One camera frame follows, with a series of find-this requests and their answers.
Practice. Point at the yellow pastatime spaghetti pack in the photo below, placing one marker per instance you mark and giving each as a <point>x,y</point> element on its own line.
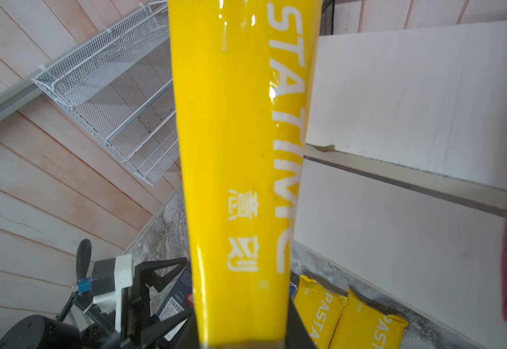
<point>242,79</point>
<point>319,309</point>
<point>361,326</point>

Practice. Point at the narrow blue Barilla spaghetti box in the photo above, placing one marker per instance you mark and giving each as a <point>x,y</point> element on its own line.
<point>293,289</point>

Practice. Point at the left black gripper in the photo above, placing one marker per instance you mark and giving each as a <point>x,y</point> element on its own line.
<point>135,331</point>

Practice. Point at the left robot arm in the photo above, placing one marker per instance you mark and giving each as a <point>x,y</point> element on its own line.
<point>71,328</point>

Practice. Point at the black wire mesh basket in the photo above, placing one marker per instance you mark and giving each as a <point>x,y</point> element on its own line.
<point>327,17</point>

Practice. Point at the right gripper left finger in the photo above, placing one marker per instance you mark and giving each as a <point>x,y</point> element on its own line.
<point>188,337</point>

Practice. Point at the white two-tier shelf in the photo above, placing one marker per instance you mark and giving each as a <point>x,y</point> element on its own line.
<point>405,179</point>

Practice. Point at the white wire mesh rack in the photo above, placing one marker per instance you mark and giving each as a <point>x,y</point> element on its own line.
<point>119,87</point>

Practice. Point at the aluminium wall frame rail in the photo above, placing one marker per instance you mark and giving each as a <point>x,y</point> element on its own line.
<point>17,97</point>

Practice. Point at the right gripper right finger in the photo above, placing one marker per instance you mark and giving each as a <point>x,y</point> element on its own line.
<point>297,336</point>

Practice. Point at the wide blue Barilla pasta box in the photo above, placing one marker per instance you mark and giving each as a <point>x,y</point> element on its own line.
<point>179,299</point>

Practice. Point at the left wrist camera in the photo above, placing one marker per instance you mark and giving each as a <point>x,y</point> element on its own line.
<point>109,282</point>

